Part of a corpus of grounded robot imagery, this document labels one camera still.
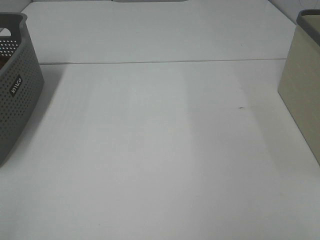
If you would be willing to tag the beige storage bin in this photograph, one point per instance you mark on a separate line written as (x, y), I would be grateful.
(299, 86)

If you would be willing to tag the grey perforated plastic basket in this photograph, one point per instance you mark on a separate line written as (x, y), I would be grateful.
(21, 80)

